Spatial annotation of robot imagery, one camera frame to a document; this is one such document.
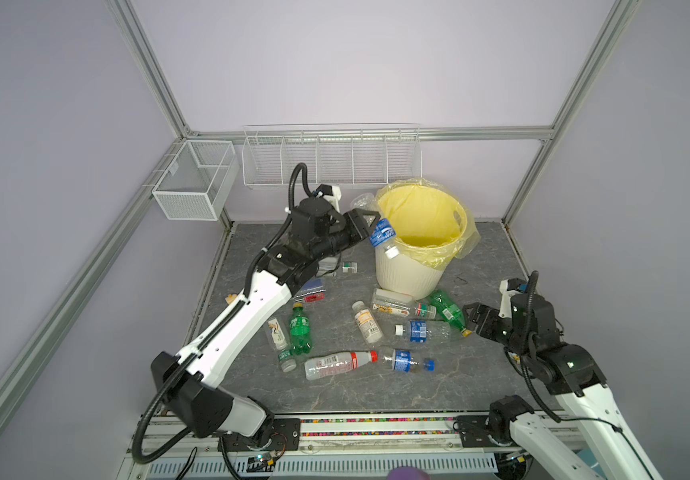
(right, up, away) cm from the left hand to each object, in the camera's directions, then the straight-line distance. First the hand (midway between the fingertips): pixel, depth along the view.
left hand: (377, 224), depth 67 cm
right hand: (+26, -22, +6) cm, 34 cm away
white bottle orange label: (-1, -27, +20) cm, 34 cm away
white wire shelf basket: (-11, +26, +31) cm, 42 cm away
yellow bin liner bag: (+21, +3, +31) cm, 38 cm away
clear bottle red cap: (-14, -37, +13) cm, 42 cm away
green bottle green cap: (-21, -29, +20) cm, 42 cm away
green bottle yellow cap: (+24, -24, +23) cm, 41 cm away
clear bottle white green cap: (-27, -32, +18) cm, 45 cm away
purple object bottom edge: (+7, -58, +3) cm, 59 cm away
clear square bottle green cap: (+9, -23, +29) cm, 39 cm away
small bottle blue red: (-18, -19, +27) cm, 38 cm away
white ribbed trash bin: (+13, -14, +36) cm, 41 cm away
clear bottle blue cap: (+8, -36, +14) cm, 39 cm away
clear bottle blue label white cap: (+15, -29, +18) cm, 38 cm away
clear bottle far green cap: (-7, -12, +37) cm, 40 cm away
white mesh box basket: (-58, +17, +33) cm, 69 cm away
